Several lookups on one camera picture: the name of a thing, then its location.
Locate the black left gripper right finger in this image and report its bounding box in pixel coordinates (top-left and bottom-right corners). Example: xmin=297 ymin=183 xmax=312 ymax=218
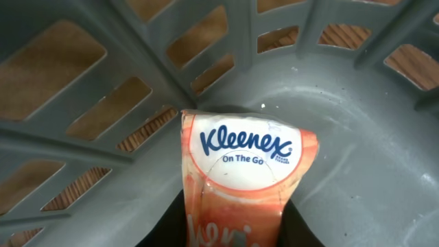
xmin=276 ymin=200 xmax=324 ymax=247

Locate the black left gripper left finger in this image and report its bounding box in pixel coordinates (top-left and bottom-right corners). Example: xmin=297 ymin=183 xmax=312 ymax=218
xmin=136 ymin=190 xmax=187 ymax=247

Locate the orange Kleenex tissue pack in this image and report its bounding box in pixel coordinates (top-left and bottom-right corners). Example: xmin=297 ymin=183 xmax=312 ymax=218
xmin=181 ymin=110 xmax=319 ymax=246

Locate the grey plastic basket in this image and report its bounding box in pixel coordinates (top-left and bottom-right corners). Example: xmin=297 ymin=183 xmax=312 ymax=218
xmin=1 ymin=1 xmax=438 ymax=246

